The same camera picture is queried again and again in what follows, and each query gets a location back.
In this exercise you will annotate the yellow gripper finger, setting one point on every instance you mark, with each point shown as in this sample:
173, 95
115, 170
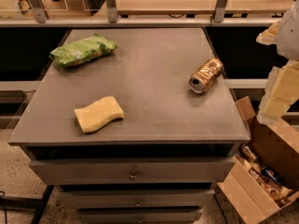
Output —
269, 36
280, 93

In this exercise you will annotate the yellow sponge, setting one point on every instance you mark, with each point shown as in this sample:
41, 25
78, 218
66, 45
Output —
98, 114

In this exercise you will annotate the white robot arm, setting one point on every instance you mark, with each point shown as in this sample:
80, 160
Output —
288, 34

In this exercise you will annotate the green rice chip bag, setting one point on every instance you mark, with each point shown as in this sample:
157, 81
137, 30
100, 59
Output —
82, 51

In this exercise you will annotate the gold soda can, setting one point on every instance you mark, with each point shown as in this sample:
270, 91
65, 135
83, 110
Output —
203, 78

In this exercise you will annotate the can in cardboard box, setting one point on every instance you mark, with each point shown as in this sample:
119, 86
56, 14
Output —
248, 153

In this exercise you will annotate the blue can in box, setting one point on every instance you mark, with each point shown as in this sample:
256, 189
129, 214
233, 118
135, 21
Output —
270, 174

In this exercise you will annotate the cardboard box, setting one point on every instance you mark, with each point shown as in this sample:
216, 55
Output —
277, 147

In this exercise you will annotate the snack packets in box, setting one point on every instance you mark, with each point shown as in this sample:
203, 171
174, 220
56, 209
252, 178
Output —
277, 192

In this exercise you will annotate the metal shelf rail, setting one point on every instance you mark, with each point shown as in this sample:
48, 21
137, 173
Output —
79, 13

